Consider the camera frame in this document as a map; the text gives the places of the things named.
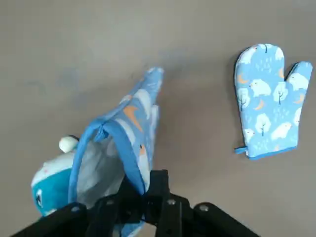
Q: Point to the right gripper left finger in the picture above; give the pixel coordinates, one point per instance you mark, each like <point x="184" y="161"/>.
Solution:
<point x="106" y="214"/>

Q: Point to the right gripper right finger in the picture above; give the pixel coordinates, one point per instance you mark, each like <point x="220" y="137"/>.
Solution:
<point x="172" y="217"/>

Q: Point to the small blue plush doll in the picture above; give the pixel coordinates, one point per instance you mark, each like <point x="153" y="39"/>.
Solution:
<point x="51" y="187"/>

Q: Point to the blue bear print oven mitt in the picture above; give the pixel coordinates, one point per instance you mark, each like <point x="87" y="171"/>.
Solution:
<point x="138" y="111"/>
<point x="266" y="106"/>

